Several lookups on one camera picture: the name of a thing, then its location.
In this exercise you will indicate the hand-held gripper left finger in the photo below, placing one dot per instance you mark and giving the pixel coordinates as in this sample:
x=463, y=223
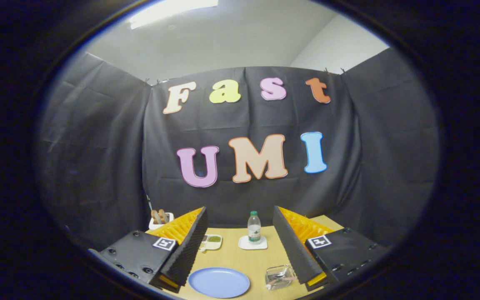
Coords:
x=190, y=250

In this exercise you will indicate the white square coaster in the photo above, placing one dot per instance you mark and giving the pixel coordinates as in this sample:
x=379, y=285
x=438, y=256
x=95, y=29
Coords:
x=244, y=245

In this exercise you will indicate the brown toast slice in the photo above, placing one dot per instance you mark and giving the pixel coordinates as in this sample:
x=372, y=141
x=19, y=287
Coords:
x=156, y=216
x=163, y=216

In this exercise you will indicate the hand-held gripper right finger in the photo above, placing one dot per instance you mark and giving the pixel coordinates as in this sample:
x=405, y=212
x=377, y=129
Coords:
x=292, y=246

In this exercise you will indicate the white divided grain dish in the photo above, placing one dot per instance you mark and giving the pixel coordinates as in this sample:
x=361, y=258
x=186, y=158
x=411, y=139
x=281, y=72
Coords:
x=216, y=246

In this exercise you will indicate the light blue round plate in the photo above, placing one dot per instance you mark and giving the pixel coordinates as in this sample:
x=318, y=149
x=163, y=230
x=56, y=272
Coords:
x=219, y=283

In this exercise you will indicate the cream white toaster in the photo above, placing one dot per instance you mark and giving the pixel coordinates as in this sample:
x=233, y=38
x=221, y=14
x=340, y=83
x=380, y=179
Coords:
x=153, y=226

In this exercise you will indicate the clear water bottle green cap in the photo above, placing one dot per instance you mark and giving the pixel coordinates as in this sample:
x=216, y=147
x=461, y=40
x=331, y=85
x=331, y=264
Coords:
x=254, y=229

